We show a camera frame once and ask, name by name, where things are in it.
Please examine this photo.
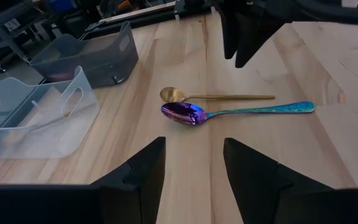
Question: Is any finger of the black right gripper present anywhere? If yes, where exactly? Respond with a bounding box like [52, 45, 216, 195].
[235, 14, 287, 68]
[218, 14, 241, 60]

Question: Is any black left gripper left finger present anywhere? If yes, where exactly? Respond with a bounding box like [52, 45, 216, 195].
[90, 136, 167, 224]

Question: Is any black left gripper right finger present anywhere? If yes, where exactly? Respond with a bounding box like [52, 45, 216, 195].
[224, 138, 334, 224]

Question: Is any gold spoon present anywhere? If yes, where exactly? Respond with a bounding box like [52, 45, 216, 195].
[159, 86, 276, 103]

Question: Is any iridescent purple spoon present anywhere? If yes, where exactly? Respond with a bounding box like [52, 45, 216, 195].
[160, 101, 316, 126]

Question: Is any small clear plastic bin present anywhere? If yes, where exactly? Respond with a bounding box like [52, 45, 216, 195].
[0, 65, 101, 159]

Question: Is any grey plastic bin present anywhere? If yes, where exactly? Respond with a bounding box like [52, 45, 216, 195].
[29, 21, 139, 90]

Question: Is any blue storage crate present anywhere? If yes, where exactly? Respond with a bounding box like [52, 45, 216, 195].
[48, 0, 78, 12]

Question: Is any grey metal rack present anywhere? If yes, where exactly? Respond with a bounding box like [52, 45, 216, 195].
[0, 0, 42, 77]

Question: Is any thick black gripper cable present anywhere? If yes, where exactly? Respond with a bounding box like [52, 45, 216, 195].
[290, 0, 358, 26]

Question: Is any black aluminium table frame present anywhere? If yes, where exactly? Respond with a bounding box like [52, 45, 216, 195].
[78, 0, 219, 41]

